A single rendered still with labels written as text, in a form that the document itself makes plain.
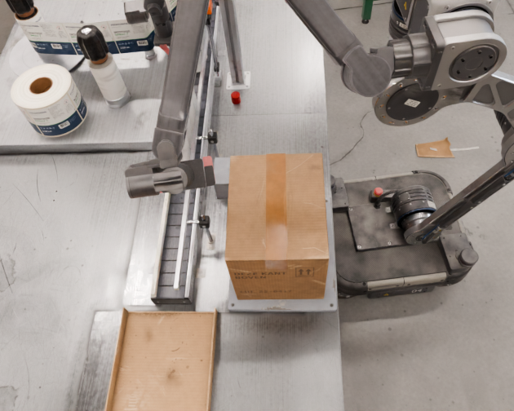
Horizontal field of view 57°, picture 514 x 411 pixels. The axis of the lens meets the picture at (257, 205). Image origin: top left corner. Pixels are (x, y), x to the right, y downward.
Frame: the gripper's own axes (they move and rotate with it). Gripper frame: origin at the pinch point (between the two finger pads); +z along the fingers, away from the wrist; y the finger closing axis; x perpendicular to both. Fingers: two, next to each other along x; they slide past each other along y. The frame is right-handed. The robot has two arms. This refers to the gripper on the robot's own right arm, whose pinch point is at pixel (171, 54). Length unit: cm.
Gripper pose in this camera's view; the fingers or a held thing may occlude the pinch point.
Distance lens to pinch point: 171.8
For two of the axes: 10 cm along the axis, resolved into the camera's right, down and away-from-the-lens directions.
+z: 0.8, 5.1, 8.6
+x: 10.0, -0.2, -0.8
